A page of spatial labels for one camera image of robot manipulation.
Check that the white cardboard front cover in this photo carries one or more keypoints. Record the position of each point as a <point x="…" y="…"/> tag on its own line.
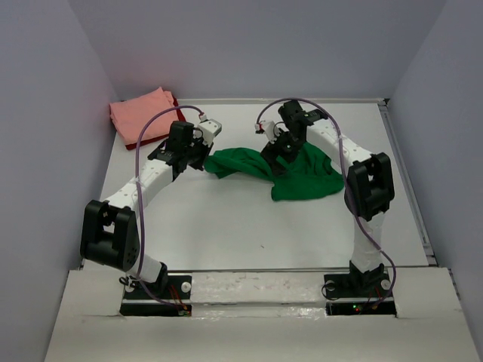
<point x="248" y="316"/>

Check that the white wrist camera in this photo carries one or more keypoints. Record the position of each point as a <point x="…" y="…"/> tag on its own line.
<point x="269" y="129"/>
<point x="209" y="129"/>

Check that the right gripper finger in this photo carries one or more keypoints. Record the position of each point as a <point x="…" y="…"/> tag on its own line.
<point x="289" y="154"/>
<point x="270" y="154"/>

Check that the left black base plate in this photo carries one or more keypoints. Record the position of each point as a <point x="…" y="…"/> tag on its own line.
<point x="172" y="300"/>

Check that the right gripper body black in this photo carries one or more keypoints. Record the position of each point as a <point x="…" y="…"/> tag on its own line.
<point x="287" y="140"/>

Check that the green t shirt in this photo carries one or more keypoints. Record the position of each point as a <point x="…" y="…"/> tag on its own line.
<point x="310" y="177"/>

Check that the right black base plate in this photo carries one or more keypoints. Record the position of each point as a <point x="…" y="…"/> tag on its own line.
<point x="344" y="300"/>

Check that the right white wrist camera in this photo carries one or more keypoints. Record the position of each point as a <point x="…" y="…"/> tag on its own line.
<point x="269" y="129"/>

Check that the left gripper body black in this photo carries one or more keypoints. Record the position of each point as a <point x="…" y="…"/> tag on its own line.
<point x="187" y="151"/>

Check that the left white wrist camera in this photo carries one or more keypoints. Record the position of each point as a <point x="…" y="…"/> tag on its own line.
<point x="209" y="129"/>

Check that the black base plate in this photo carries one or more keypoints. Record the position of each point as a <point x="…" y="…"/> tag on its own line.
<point x="172" y="300"/>
<point x="344" y="300"/>

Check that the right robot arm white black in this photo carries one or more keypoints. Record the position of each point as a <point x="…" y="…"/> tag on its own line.
<point x="368" y="192"/>

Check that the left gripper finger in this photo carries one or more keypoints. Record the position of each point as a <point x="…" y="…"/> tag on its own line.
<point x="198" y="137"/>
<point x="198" y="159"/>

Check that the dark red folded t shirt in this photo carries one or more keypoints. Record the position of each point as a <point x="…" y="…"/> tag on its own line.
<point x="181" y="120"/>

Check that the pink folded t shirt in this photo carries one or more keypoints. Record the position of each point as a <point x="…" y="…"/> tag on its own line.
<point x="143" y="113"/>

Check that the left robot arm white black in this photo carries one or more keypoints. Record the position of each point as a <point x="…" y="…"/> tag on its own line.
<point x="110" y="233"/>

